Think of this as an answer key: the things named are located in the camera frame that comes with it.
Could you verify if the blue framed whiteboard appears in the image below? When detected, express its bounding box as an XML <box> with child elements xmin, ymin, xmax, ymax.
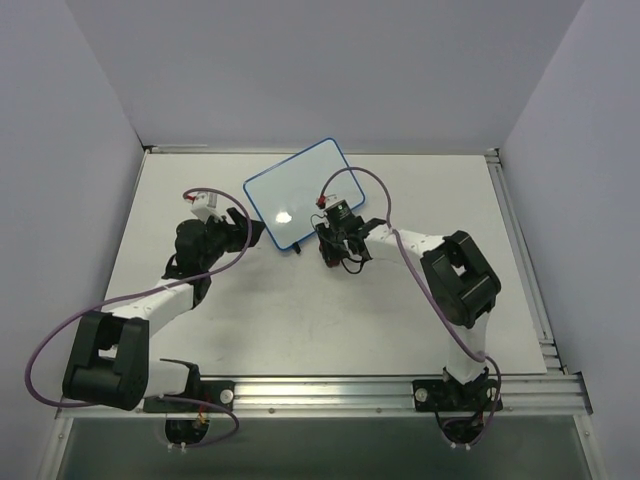
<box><xmin>243</xmin><ymin>137</ymin><xmax>366</xmax><ymax>251</ymax></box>

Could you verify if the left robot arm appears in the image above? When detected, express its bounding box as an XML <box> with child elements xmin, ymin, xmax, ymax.
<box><xmin>62</xmin><ymin>208</ymin><xmax>265</xmax><ymax>411</ymax></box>

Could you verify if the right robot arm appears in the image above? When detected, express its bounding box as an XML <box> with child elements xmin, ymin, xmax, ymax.
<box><xmin>313</xmin><ymin>195</ymin><xmax>501</xmax><ymax>385</ymax></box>

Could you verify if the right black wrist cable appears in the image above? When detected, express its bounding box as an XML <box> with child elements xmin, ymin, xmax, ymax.
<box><xmin>309</xmin><ymin>213</ymin><xmax>369</xmax><ymax>275</ymax></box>

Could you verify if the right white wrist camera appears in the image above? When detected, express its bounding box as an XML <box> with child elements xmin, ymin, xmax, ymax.
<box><xmin>316</xmin><ymin>193</ymin><xmax>342</xmax><ymax>210</ymax></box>

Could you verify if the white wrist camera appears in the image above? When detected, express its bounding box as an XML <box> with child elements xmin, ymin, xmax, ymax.
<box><xmin>316</xmin><ymin>193</ymin><xmax>342</xmax><ymax>210</ymax></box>
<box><xmin>187</xmin><ymin>191</ymin><xmax>222</xmax><ymax>223</ymax></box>

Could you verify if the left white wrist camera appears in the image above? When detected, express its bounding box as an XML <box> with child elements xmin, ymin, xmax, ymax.
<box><xmin>187</xmin><ymin>191</ymin><xmax>222</xmax><ymax>223</ymax></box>

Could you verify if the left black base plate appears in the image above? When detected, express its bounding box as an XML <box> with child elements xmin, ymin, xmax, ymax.
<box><xmin>142</xmin><ymin>379</ymin><xmax>236</xmax><ymax>414</ymax></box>

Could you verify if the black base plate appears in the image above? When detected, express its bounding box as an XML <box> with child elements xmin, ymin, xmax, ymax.
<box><xmin>412</xmin><ymin>378</ymin><xmax>497</xmax><ymax>413</ymax></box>
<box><xmin>142</xmin><ymin>379</ymin><xmax>236</xmax><ymax>414</ymax></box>

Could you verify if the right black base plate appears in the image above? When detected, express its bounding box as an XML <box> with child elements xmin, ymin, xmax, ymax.
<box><xmin>412</xmin><ymin>378</ymin><xmax>497</xmax><ymax>413</ymax></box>

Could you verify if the aluminium right side rail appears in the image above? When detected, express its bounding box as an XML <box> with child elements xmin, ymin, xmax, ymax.
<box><xmin>484</xmin><ymin>148</ymin><xmax>568</xmax><ymax>375</ymax></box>

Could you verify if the aluminium rail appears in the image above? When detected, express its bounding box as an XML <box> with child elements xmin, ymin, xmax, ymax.
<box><xmin>484</xmin><ymin>148</ymin><xmax>568</xmax><ymax>375</ymax></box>
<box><xmin>56</xmin><ymin>372</ymin><xmax>594</xmax><ymax>420</ymax></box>

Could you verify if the aluminium front rail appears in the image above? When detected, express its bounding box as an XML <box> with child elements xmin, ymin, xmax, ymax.
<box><xmin>56</xmin><ymin>372</ymin><xmax>594</xmax><ymax>420</ymax></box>

